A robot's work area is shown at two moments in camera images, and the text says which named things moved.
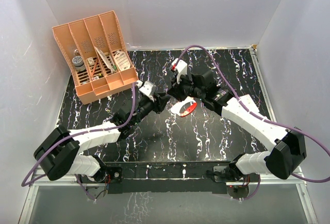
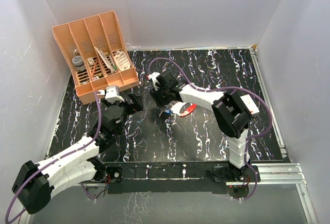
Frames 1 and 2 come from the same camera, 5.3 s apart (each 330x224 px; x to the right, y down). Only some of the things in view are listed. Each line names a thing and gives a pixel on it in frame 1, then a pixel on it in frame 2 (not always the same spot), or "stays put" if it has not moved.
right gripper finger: [181, 97] → [172, 103]
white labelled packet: [122, 61] stays put
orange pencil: [94, 68] stays put
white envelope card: [104, 60] stays put
